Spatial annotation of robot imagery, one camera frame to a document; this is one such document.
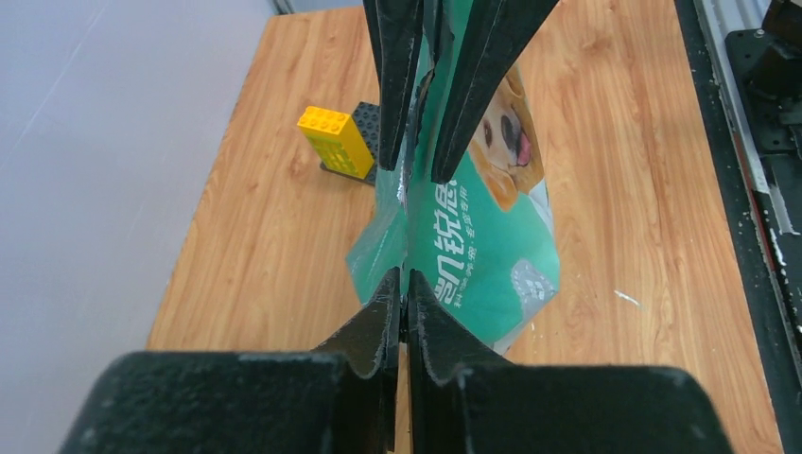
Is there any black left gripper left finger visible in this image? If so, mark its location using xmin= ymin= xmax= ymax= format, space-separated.
xmin=61 ymin=268 xmax=400 ymax=453

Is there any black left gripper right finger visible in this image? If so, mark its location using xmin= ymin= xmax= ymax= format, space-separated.
xmin=407 ymin=271 xmax=732 ymax=453

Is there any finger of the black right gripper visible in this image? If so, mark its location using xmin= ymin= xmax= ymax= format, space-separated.
xmin=362 ymin=0 xmax=424 ymax=170
xmin=431 ymin=0 xmax=557 ymax=183

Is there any green pet food bag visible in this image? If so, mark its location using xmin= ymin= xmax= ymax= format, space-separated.
xmin=346 ymin=1 xmax=560 ymax=354

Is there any dark grey building baseplate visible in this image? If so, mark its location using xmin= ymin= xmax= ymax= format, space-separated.
xmin=320 ymin=101 xmax=380 ymax=186

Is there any yellow building block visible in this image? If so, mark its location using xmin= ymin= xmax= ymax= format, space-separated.
xmin=297 ymin=106 xmax=375 ymax=180

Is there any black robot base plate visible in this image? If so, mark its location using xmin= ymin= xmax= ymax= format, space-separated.
xmin=675 ymin=1 xmax=801 ymax=452

